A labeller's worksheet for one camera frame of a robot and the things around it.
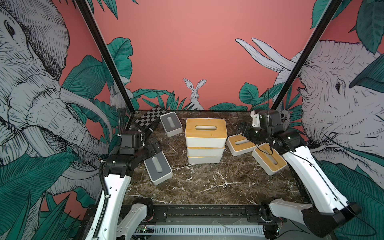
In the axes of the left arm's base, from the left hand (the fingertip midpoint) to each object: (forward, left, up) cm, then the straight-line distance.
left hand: (155, 145), depth 71 cm
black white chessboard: (+34, +17, -22) cm, 44 cm away
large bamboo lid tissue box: (+1, -25, -10) cm, 27 cm away
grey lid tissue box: (-2, +3, -23) cm, 23 cm away
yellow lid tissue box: (+2, -21, -22) cm, 30 cm away
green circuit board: (-32, +6, -24) cm, 40 cm away
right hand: (+4, -39, +7) cm, 40 cm away
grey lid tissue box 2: (+33, -3, -23) cm, 40 cm away
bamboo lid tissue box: (+4, -23, +3) cm, 24 cm away
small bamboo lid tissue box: (+11, -49, -20) cm, 54 cm away
